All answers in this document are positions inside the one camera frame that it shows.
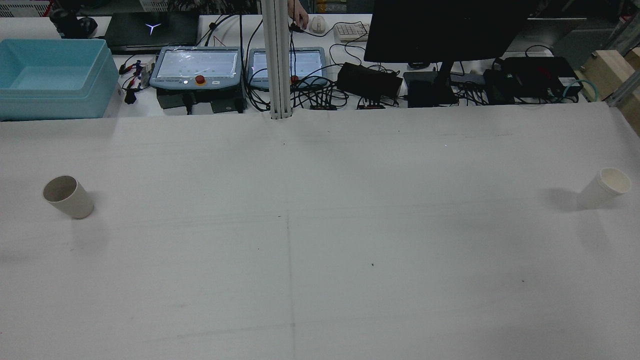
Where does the bare human hand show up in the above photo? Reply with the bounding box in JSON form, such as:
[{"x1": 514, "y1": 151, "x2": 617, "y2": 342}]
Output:
[{"x1": 288, "y1": 0, "x2": 310, "y2": 30}]

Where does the beige paper cup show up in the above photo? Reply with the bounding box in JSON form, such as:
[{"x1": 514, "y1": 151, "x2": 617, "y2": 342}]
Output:
[{"x1": 42, "y1": 175, "x2": 95, "y2": 220}]

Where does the white paper cup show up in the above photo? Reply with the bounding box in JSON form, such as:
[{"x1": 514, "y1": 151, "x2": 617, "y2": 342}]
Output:
[{"x1": 576, "y1": 167, "x2": 632, "y2": 210}]

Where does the grey teach pendant tablet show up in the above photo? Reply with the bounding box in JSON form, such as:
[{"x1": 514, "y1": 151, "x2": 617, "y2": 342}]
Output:
[{"x1": 247, "y1": 47, "x2": 331, "y2": 91}]

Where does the white keyboard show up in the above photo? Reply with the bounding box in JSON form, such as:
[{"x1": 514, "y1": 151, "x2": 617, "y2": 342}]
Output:
[{"x1": 334, "y1": 22, "x2": 372, "y2": 42}]

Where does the black power adapter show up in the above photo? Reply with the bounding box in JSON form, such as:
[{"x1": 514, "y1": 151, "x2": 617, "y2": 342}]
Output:
[{"x1": 336, "y1": 62, "x2": 404, "y2": 99}]

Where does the teach pendant with red button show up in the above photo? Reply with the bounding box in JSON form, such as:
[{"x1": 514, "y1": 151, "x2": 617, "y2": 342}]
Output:
[{"x1": 149, "y1": 46, "x2": 244, "y2": 92}]

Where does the black Huawei monitor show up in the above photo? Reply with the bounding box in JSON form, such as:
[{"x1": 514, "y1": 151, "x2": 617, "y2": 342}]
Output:
[{"x1": 364, "y1": 0, "x2": 531, "y2": 63}]

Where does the black laptop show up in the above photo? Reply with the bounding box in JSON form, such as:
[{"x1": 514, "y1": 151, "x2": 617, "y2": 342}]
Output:
[{"x1": 104, "y1": 12, "x2": 200, "y2": 53}]

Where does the dark grey power brick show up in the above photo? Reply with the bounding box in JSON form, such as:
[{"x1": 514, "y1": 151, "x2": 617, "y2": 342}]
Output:
[{"x1": 156, "y1": 90, "x2": 246, "y2": 115}]

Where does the black monitor stand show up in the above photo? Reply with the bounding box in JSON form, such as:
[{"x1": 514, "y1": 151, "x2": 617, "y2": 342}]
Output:
[{"x1": 403, "y1": 61, "x2": 459, "y2": 108}]

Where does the red alligator clip lead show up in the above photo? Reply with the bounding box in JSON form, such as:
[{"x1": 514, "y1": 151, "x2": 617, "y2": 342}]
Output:
[{"x1": 119, "y1": 55, "x2": 151, "y2": 104}]

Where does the white table cover sheet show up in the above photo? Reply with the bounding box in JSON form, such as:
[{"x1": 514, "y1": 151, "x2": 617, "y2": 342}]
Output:
[{"x1": 0, "y1": 102, "x2": 640, "y2": 360}]

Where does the black desk gadget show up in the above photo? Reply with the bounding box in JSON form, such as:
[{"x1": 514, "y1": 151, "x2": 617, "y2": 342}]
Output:
[{"x1": 49, "y1": 9, "x2": 98, "y2": 39}]

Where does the black box device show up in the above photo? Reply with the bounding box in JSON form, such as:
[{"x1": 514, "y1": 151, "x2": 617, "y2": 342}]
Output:
[{"x1": 484, "y1": 56, "x2": 583, "y2": 105}]

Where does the light blue plastic bin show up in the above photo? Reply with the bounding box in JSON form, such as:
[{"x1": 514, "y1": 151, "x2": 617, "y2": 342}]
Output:
[{"x1": 0, "y1": 38, "x2": 120, "y2": 121}]

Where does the wooden block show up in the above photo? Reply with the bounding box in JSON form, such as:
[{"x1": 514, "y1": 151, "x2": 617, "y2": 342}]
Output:
[{"x1": 580, "y1": 47, "x2": 640, "y2": 136}]

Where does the aluminium profile post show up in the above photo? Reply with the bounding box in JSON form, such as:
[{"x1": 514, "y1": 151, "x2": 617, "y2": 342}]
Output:
[{"x1": 262, "y1": 0, "x2": 293, "y2": 120}]

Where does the green cable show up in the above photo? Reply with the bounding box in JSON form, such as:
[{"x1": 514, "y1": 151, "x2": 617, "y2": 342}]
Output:
[{"x1": 562, "y1": 79, "x2": 599, "y2": 104}]

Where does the aluminium frame rack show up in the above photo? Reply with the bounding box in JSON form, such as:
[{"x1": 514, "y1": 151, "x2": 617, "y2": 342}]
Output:
[{"x1": 606, "y1": 14, "x2": 640, "y2": 107}]

